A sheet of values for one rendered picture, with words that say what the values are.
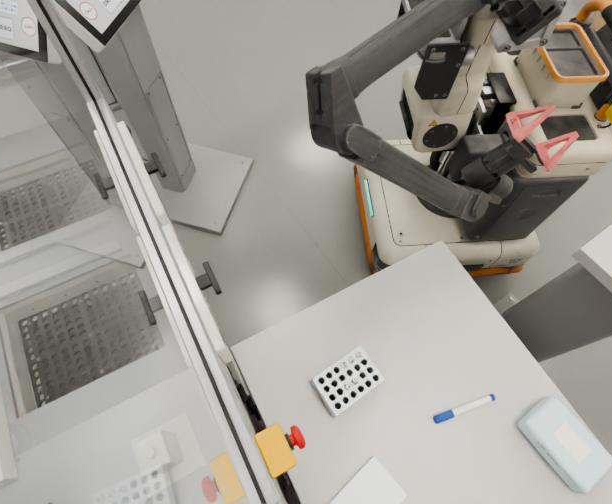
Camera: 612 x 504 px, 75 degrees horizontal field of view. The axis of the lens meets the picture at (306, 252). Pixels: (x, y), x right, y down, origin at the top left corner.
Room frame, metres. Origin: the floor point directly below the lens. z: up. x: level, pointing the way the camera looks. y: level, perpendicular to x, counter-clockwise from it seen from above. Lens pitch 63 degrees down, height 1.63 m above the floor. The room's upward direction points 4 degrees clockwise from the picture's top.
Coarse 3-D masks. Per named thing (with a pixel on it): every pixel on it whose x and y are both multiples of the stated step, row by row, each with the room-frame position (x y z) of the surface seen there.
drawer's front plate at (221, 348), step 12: (168, 228) 0.39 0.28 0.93; (168, 240) 0.36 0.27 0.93; (180, 252) 0.34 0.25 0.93; (180, 264) 0.31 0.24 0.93; (192, 276) 0.29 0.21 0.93; (192, 288) 0.26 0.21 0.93; (204, 300) 0.24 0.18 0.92; (204, 312) 0.22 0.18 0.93; (204, 324) 0.20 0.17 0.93; (216, 324) 0.21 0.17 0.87; (216, 336) 0.17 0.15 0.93; (216, 348) 0.15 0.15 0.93; (228, 360) 0.15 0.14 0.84
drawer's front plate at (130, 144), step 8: (120, 128) 0.64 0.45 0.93; (128, 136) 0.62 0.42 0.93; (128, 144) 0.60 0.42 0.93; (136, 152) 0.58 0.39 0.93; (136, 160) 0.55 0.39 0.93; (136, 168) 0.53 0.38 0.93; (144, 168) 0.53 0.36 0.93; (144, 176) 0.51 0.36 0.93; (144, 184) 0.49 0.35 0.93; (152, 184) 0.51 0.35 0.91; (152, 192) 0.47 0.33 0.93; (152, 200) 0.45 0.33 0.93; (160, 200) 0.49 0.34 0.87; (160, 208) 0.43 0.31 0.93; (160, 216) 0.42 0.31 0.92
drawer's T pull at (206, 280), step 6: (204, 264) 0.32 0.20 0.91; (210, 270) 0.31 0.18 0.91; (198, 276) 0.29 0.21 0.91; (204, 276) 0.30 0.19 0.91; (210, 276) 0.30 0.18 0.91; (198, 282) 0.28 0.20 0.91; (204, 282) 0.28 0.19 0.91; (210, 282) 0.28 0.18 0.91; (216, 282) 0.28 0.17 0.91; (204, 288) 0.27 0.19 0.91; (216, 288) 0.27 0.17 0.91
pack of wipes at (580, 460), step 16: (544, 400) 0.12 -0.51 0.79; (528, 416) 0.09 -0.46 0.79; (544, 416) 0.09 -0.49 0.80; (560, 416) 0.09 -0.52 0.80; (528, 432) 0.06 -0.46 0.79; (544, 432) 0.06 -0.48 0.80; (560, 432) 0.06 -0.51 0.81; (576, 432) 0.07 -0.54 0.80; (544, 448) 0.03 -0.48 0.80; (560, 448) 0.04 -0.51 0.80; (576, 448) 0.04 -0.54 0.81; (592, 448) 0.04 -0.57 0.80; (560, 464) 0.01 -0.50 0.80; (576, 464) 0.01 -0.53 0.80; (592, 464) 0.01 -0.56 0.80; (608, 464) 0.01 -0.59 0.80; (576, 480) -0.02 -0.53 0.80; (592, 480) -0.01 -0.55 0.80
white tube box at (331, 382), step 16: (352, 352) 0.19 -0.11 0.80; (336, 368) 0.16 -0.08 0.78; (352, 368) 0.16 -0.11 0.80; (368, 368) 0.17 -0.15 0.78; (320, 384) 0.12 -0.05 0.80; (336, 384) 0.13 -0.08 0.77; (352, 384) 0.13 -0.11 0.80; (368, 384) 0.14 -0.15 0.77; (336, 400) 0.10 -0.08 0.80; (352, 400) 0.10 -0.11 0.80
